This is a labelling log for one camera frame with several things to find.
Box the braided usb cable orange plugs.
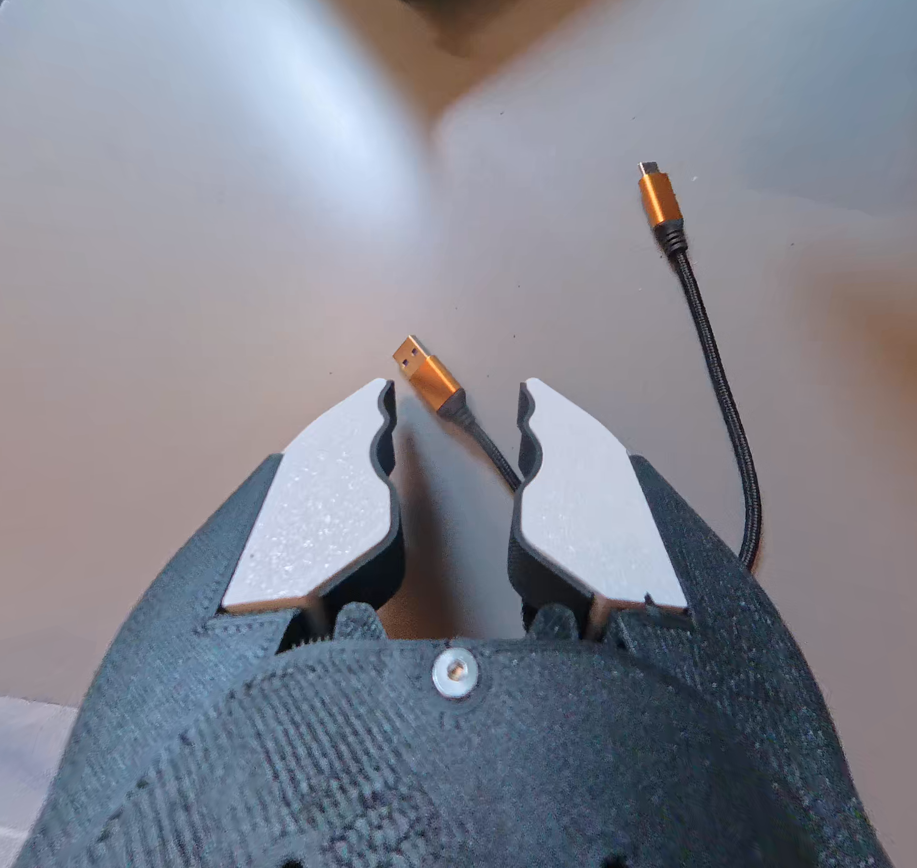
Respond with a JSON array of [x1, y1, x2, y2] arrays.
[[392, 159, 762, 574]]

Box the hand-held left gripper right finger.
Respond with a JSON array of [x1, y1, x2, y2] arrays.
[[507, 378, 690, 641]]

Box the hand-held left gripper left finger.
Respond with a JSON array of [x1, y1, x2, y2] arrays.
[[221, 378, 405, 646]]

